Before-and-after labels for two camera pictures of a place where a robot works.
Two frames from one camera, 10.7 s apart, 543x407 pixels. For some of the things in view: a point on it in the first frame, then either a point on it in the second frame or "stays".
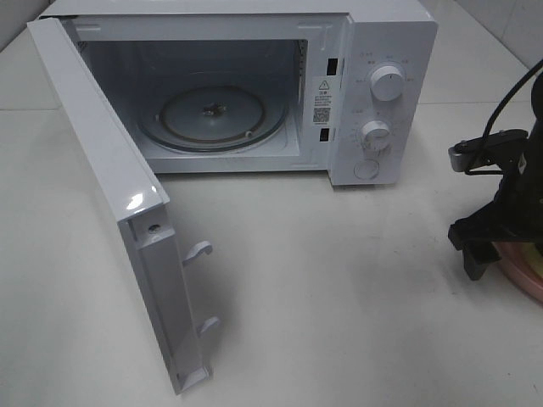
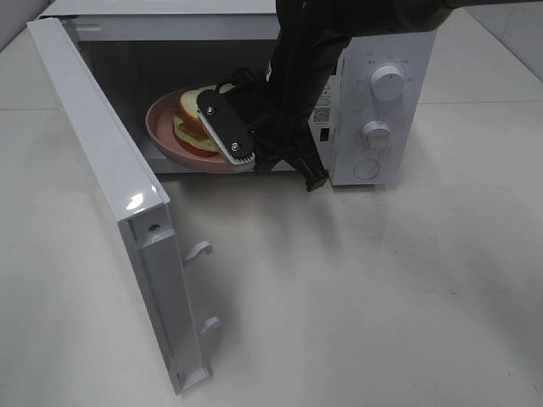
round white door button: x=366 y=169 stays
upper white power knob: x=387 y=83 stays
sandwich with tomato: x=534 y=258 → x=191 y=126
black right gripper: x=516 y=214 → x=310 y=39
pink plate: x=521 y=264 → x=160 y=126
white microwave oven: x=138 y=199 stays
